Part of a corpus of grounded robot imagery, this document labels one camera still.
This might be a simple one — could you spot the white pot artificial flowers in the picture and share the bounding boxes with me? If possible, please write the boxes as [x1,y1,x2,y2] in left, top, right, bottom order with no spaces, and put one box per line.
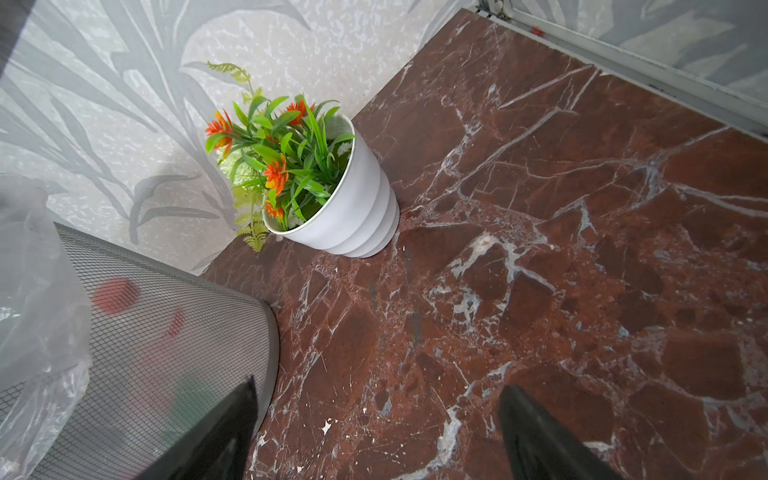
[206,63,400,258]

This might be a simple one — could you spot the white bottle red bands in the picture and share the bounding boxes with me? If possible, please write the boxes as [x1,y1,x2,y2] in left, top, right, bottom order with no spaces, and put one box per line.
[141,308,186,372]

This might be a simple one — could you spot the aluminium frame rails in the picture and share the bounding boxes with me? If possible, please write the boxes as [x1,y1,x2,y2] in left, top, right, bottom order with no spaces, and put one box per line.
[472,1,767,140]

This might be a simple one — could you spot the grey mesh waste bin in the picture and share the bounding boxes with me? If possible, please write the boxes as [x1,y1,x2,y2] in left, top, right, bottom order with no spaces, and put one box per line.
[1,218,278,479]

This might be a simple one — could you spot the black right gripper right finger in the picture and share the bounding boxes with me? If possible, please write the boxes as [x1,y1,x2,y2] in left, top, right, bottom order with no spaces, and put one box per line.
[498,384,620,479]

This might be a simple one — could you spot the white bottle red cap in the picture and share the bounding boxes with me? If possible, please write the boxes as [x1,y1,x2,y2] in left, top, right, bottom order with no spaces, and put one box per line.
[91,277,140,315]

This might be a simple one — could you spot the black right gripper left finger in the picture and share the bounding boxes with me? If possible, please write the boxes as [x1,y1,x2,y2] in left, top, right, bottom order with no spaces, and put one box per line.
[137,377,258,479]

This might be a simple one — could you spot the clear plastic bin liner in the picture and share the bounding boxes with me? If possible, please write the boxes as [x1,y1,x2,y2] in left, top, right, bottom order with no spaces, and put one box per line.
[1,174,91,479]

